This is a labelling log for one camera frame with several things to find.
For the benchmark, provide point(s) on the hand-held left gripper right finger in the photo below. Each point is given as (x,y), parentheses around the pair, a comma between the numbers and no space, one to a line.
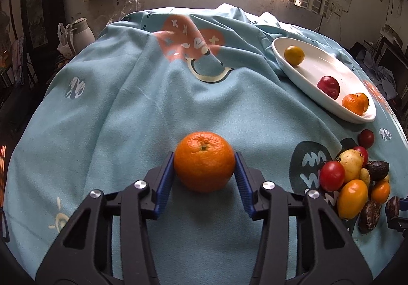
(244,184)

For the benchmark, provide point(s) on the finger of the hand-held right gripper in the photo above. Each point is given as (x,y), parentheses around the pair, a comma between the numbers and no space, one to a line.
(397,226)

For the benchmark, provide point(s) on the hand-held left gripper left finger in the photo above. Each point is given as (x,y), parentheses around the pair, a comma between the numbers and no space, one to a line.
(164,183)

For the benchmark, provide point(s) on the brown round fruit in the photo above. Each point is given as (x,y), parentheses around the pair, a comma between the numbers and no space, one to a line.
(392,205)

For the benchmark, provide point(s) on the dark brown wrinkled fruit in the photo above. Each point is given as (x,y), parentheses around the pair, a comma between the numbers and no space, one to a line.
(369,216)

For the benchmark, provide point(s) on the small orange tomato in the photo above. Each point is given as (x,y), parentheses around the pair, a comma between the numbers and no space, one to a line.
(380,192)

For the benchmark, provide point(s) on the large orange mandarin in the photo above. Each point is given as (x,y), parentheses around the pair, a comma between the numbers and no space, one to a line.
(204,162)

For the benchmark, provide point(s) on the small yellow-green fruit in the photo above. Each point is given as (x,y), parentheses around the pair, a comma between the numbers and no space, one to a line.
(365,177)

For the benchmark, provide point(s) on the dark purple passion fruit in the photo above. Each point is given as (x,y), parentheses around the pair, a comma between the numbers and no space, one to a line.
(377,170)

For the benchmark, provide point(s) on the pale yellow round fruit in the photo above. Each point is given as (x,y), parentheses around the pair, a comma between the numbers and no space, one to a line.
(350,162)

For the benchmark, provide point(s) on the small red cherry tomato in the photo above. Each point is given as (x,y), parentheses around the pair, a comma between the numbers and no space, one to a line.
(363,152)

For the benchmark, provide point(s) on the large red cherry tomato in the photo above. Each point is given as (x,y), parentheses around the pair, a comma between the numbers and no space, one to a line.
(332,175)

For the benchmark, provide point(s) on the white oval plate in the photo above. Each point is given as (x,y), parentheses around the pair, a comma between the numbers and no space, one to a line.
(318,63)

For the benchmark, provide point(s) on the light blue printed blanket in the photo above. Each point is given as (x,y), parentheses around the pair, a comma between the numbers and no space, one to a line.
(127,113)

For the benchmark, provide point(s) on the red plum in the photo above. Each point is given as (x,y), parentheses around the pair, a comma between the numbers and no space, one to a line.
(328,87)

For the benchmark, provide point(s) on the small orange mandarin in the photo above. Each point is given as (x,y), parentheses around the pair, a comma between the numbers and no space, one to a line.
(354,104)

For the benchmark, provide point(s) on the greenish yellow round tomato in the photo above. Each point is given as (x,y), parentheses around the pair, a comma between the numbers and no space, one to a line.
(294,55)

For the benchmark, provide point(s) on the pile of blue-grey clothes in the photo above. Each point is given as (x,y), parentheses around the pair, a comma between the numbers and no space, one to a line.
(379,71)

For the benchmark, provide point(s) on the white jug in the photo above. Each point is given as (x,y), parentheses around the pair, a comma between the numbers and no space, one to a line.
(82,35)

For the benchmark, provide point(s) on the white plastic bag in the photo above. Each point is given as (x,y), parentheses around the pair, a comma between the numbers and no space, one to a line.
(64,42)

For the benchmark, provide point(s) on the white wall socket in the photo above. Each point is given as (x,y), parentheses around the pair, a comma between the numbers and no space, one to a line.
(335,7)

